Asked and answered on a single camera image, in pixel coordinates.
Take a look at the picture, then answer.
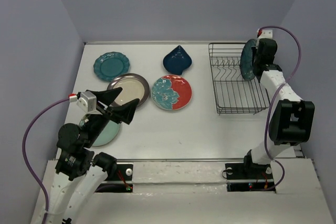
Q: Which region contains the teal scalloped plate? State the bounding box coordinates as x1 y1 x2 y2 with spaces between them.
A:
93 51 130 82

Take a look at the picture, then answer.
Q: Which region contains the black wire dish rack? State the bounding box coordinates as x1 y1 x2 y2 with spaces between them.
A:
208 42 270 115

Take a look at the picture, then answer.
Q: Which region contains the red teal floral plate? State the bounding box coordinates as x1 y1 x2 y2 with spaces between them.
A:
151 74 192 111

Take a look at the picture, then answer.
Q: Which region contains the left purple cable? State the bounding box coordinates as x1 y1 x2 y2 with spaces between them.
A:
22 97 71 224

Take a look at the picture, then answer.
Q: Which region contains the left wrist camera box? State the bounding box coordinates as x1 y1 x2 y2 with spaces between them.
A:
68 91 97 114

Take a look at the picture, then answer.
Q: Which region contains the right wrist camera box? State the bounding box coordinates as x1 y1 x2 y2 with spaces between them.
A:
257 28 273 39

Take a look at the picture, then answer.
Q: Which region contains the navy leaf shaped dish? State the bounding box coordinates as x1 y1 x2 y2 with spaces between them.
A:
163 45 192 76

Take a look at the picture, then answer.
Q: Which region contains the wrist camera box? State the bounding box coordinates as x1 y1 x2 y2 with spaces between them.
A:
257 28 273 39
68 91 97 114

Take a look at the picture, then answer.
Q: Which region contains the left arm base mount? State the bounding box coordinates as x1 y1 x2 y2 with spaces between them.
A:
96 163 133 193

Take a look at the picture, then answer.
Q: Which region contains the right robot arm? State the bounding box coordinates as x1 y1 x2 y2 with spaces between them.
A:
241 38 315 178

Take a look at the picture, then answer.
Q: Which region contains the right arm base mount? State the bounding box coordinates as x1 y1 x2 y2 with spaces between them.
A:
222 163 275 192

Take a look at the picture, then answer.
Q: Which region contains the silver rimmed cream plate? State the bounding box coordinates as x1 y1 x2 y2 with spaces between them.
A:
107 73 150 107

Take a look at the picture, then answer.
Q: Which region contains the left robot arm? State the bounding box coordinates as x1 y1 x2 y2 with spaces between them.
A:
35 88 140 223

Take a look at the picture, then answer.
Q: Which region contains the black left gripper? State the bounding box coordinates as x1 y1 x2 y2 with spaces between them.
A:
84 86 141 146

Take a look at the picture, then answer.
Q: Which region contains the light green round plate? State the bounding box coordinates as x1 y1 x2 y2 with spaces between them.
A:
79 114 121 147

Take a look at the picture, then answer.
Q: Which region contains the dark teal round plate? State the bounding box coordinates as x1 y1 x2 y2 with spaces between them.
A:
239 39 257 81

